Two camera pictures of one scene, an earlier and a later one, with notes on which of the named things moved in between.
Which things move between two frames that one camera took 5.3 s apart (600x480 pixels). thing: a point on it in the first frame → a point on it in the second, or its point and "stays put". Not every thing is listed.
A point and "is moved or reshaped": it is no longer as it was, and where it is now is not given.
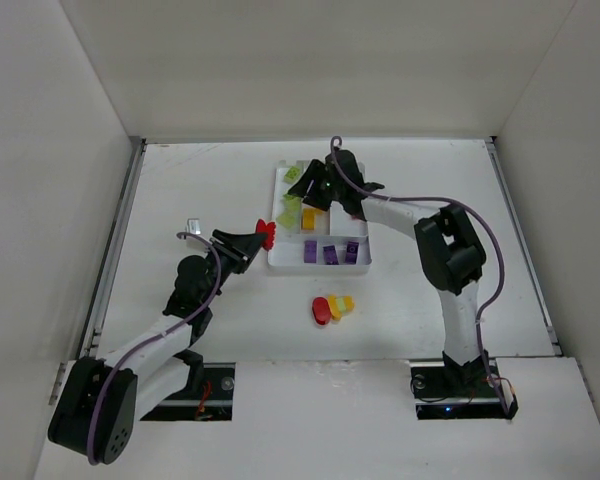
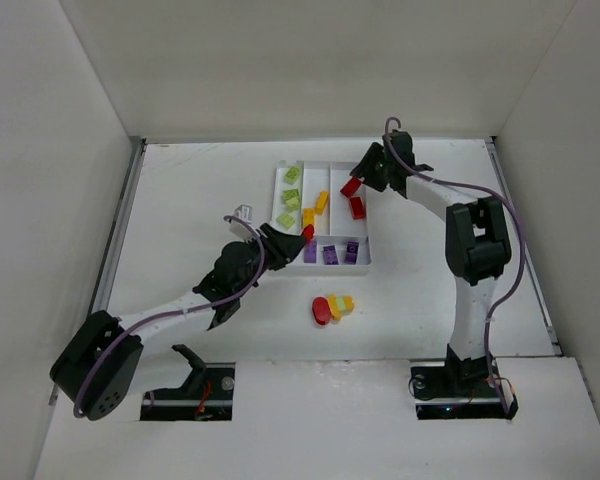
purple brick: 351,252 stays put
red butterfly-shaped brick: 270,229 is moved or reshaped
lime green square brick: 286,219 stays put
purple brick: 330,255 stays put
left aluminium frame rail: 98,317 stays put
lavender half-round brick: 310,251 stays put
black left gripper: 230,252 → 276,246
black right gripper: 323,190 → 377,170
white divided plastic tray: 311,240 stays put
